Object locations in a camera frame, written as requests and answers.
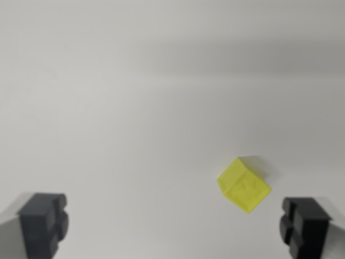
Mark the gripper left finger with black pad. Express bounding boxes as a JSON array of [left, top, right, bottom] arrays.
[[0, 192, 70, 259]]

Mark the yellow cube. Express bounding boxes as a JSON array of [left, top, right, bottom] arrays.
[[216, 157, 272, 215]]

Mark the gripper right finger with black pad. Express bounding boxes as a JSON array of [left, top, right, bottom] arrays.
[[279, 196, 345, 259]]

